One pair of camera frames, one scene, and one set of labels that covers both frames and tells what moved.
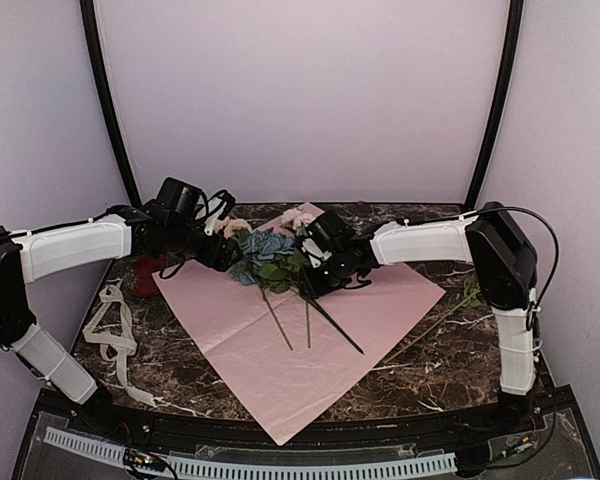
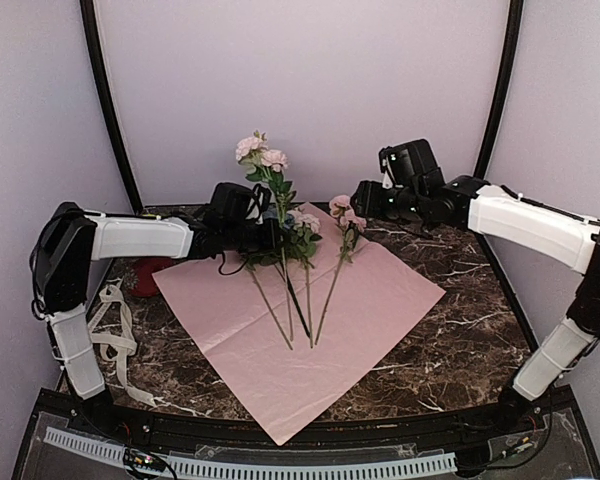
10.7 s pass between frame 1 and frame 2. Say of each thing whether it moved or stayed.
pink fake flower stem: moved
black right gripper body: moved
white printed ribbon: stayed
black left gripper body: moved
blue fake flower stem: moved
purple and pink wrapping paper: stayed
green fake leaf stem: moved
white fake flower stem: moved
